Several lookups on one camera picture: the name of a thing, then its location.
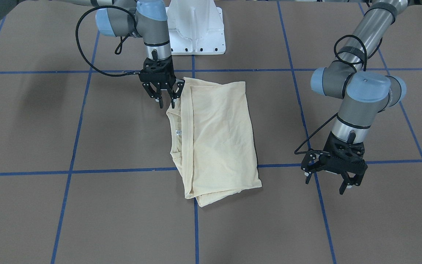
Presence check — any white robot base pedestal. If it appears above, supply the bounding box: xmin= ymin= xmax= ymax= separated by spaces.
xmin=166 ymin=0 xmax=226 ymax=55

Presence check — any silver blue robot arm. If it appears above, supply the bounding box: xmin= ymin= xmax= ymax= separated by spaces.
xmin=71 ymin=0 xmax=185 ymax=107
xmin=294 ymin=0 xmax=410 ymax=194

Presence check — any cream long sleeve t-shirt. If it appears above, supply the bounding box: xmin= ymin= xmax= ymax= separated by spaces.
xmin=166 ymin=77 xmax=262 ymax=207

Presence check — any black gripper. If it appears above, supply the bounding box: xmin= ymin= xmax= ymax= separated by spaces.
xmin=300 ymin=132 xmax=368 ymax=195
xmin=139 ymin=57 xmax=185 ymax=109

